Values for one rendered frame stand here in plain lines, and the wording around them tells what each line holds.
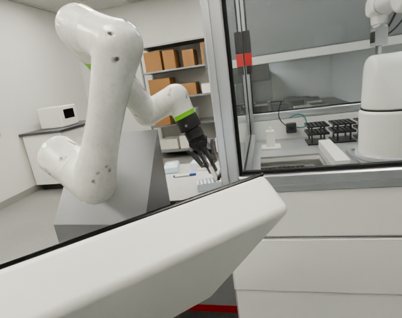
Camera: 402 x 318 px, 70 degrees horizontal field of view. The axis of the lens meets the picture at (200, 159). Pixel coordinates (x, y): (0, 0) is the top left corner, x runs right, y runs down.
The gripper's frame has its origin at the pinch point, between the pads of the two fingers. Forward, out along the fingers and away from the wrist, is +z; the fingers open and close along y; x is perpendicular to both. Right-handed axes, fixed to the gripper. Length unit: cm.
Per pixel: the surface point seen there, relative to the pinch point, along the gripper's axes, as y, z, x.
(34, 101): 296, -152, -286
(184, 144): 141, 22, -384
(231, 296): 26, 68, -11
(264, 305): -12, 23, 55
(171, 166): 39, -2, -53
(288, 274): -21, 16, 55
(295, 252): -25, 11, 55
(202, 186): 14.8, 9.1, -19.6
